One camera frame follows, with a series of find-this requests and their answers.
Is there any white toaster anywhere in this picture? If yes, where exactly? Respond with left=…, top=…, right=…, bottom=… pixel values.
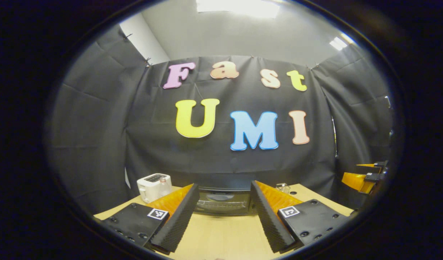
left=137, top=173, right=172, bottom=203

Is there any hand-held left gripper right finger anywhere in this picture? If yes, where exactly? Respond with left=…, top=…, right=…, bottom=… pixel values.
left=250, top=180, right=359, bottom=253

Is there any black electric oven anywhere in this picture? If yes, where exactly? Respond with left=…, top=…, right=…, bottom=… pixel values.
left=194, top=186, right=260, bottom=216

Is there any clear plastic water bottle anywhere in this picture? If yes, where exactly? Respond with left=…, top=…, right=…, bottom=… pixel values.
left=159, top=177, right=172, bottom=196

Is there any black backdrop cloth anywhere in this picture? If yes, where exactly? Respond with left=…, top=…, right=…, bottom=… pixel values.
left=45, top=25, right=397, bottom=215

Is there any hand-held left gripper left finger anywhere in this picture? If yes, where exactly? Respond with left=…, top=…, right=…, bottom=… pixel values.
left=102, top=183, right=201, bottom=253

